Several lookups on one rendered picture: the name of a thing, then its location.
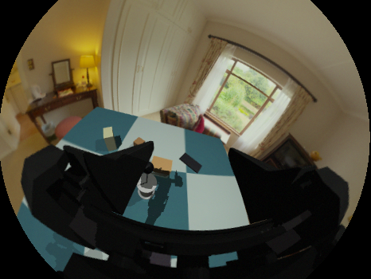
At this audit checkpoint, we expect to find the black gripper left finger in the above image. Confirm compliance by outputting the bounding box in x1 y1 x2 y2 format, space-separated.
63 142 154 216

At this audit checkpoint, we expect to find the glass french press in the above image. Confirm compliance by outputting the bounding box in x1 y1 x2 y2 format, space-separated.
137 162 157 200

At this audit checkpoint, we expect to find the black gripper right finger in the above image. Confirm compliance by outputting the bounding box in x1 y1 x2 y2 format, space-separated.
228 148 317 225

